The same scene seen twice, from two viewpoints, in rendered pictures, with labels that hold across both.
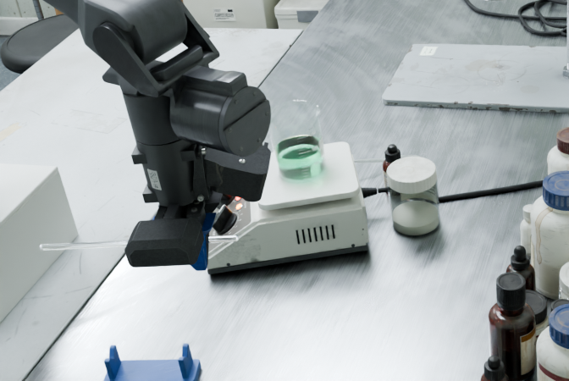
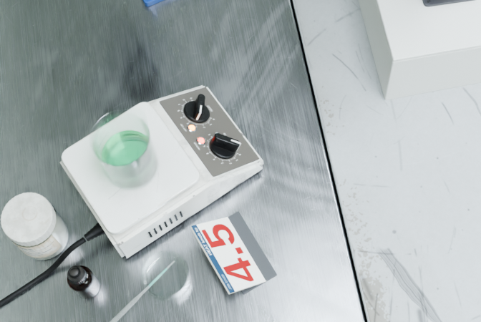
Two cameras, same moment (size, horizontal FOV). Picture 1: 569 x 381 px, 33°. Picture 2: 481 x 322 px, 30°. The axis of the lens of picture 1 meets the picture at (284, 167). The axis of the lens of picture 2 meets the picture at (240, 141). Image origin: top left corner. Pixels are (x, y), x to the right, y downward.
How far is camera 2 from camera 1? 1.42 m
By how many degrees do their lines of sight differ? 80
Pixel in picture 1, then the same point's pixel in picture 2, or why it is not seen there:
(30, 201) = (379, 13)
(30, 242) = (371, 16)
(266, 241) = not seen: hidden behind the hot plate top
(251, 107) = not seen: outside the picture
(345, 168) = (89, 184)
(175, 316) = (203, 43)
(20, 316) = not seen: outside the picture
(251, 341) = (121, 43)
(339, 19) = not seen: outside the picture
